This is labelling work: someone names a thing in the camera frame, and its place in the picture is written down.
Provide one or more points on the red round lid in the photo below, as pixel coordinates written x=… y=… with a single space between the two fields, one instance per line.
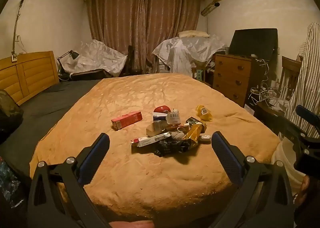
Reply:
x=161 y=110

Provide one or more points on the wooden dresser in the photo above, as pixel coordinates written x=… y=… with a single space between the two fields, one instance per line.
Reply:
x=233 y=75

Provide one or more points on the white red carton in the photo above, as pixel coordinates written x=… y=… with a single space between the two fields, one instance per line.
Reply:
x=150 y=140

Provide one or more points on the small wooden stool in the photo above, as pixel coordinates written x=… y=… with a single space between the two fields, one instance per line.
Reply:
x=200 y=73

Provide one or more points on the pink curtain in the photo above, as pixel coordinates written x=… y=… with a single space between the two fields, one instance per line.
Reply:
x=145 y=30

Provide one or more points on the wooden chair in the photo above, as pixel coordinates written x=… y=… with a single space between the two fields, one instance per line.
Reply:
x=290 y=73

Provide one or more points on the white rounded plastic piece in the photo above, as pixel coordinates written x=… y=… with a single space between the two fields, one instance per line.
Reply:
x=205 y=138

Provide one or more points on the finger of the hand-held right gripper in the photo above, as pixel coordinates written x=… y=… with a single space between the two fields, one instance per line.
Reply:
x=305 y=113

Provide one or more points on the white tissue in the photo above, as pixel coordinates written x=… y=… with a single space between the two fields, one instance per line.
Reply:
x=178 y=135

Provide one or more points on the black desk lamp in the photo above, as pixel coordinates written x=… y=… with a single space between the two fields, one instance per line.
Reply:
x=72 y=55

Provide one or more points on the white plastic bucket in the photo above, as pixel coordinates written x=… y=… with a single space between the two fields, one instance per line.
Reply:
x=285 y=160

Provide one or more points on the cream pillow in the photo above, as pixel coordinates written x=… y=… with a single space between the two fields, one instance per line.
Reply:
x=193 y=33

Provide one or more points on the yellow plastic packet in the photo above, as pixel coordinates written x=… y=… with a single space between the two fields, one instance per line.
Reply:
x=203 y=113

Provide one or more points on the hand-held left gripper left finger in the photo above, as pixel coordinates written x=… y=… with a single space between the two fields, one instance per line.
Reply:
x=97 y=158

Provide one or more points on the black flat monitor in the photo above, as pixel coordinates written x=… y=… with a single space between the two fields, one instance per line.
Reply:
x=252 y=42

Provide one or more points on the long red box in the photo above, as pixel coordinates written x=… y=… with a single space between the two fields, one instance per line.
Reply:
x=126 y=119

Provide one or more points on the grey white striped cloth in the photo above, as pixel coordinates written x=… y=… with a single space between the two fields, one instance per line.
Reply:
x=307 y=73

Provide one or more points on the wooden headboard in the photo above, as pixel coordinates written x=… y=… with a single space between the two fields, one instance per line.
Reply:
x=27 y=75

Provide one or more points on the wall socket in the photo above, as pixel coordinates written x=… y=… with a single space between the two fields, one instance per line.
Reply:
x=13 y=57

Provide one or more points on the patterned plastic bag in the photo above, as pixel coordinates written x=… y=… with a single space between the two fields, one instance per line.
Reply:
x=8 y=180

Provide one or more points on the blue white wrapper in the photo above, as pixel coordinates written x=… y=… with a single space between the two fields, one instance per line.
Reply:
x=158 y=117

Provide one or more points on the orange packet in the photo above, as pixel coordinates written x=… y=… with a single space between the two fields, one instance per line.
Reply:
x=178 y=126

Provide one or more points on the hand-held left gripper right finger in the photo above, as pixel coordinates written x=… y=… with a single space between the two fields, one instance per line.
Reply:
x=226 y=158

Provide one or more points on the dark wooden side table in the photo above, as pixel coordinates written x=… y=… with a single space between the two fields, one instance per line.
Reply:
x=268 y=113

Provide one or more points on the dark grey bed sheet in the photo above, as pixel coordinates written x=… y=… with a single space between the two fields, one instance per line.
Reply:
x=50 y=108

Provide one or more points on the dark plastic bag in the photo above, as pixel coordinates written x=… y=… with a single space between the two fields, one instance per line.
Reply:
x=10 y=115

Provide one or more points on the crumpled white plastic cover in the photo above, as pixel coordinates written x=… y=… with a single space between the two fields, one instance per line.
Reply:
x=95 y=58
x=187 y=50

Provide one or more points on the orange fleece blanket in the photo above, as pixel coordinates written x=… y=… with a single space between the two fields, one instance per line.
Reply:
x=150 y=88

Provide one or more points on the black plastic wrapper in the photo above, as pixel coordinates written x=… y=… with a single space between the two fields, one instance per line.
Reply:
x=170 y=146

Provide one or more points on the gold foil snack bag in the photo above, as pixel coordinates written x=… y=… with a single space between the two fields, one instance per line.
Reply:
x=193 y=134

